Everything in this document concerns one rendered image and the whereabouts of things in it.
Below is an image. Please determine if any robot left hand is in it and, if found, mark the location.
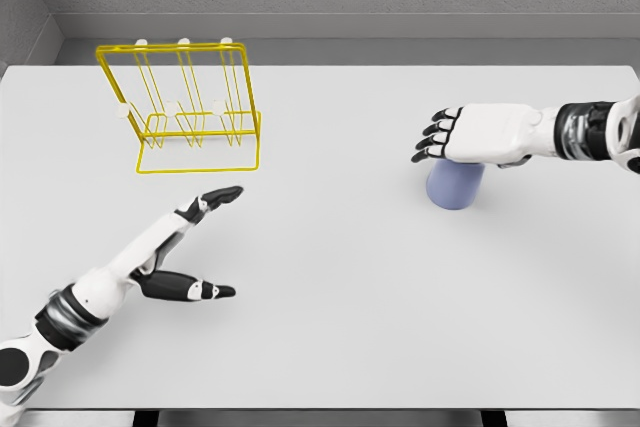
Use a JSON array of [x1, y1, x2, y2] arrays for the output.
[[102, 185, 245, 302]]

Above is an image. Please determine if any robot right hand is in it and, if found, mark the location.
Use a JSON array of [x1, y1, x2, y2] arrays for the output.
[[410, 103, 544, 169]]

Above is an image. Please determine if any lavender blue cup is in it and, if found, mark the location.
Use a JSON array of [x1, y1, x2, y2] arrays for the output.
[[424, 160, 486, 211]]

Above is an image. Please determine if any yellow wire cup holder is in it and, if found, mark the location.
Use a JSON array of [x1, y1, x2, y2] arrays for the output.
[[95, 37, 263, 175]]

